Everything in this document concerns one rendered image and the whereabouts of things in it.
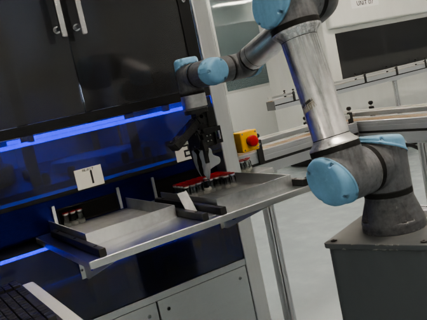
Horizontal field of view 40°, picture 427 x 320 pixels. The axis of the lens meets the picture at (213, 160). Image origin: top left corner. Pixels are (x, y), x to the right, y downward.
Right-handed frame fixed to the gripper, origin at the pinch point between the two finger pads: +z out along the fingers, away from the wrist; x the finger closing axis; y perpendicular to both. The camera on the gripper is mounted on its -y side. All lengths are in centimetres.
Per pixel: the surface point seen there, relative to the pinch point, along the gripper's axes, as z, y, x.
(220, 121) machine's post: -13.3, 19.3, 15.7
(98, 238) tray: 6.0, -39.5, -10.3
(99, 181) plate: -4.8, -27.0, 15.5
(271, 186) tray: 5.5, 9.7, -19.5
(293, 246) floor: 95, 149, 165
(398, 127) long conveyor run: 6, 94, 7
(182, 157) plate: -4.9, 2.1, 15.6
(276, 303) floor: 95, 81, 98
